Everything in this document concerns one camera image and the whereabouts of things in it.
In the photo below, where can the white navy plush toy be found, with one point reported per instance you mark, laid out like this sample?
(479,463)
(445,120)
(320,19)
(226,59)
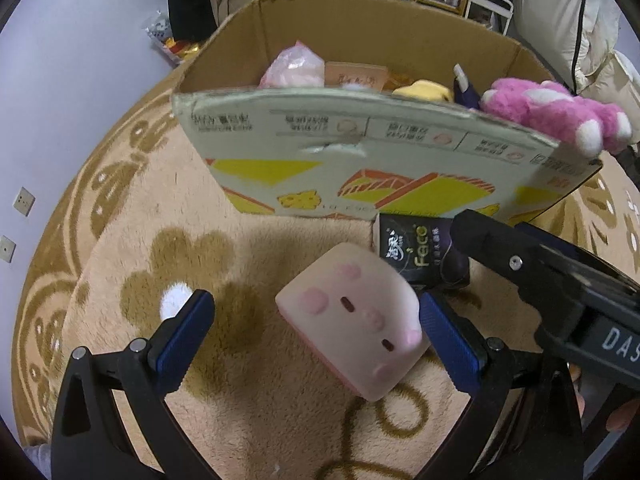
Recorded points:
(465,90)

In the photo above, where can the printed cardboard box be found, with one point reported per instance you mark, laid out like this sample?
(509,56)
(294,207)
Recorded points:
(400,160)

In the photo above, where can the pink plastic packet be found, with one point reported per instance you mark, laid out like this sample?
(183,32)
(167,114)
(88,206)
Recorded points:
(292,67)

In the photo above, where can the pink plush toy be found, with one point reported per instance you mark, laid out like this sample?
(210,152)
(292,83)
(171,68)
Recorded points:
(545,107)

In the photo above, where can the person's right hand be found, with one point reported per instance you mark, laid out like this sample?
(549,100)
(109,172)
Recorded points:
(622,415)

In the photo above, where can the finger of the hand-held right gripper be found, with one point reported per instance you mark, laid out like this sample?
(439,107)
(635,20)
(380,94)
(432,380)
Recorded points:
(575,250)
(500,247)

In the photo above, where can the printed plastic bag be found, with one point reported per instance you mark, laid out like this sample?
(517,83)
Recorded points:
(165,35)

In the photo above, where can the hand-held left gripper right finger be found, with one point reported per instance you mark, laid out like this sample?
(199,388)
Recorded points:
(450,345)

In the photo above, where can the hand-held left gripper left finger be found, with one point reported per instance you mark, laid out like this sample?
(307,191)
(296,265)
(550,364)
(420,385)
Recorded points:
(185,340)

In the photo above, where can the dark hanging clothes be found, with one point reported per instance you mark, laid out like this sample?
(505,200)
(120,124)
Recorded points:
(192,0)

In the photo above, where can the pink pig squishy toy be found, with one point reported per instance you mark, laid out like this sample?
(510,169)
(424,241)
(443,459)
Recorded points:
(350,320)

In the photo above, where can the white recliner chair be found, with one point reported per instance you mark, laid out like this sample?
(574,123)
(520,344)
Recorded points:
(575,25)

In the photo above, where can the white wall socket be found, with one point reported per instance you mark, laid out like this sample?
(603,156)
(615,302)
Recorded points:
(6,248)
(23,201)

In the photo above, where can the black tissue pack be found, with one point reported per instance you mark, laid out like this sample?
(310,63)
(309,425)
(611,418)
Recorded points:
(410,250)

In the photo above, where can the white trolley cart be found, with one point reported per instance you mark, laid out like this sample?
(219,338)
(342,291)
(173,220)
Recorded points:
(492,7)

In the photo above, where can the beige floral blanket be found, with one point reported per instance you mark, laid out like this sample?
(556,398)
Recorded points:
(150,240)

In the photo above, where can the yellow plush toy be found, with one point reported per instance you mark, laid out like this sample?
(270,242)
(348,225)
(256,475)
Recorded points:
(425,91)

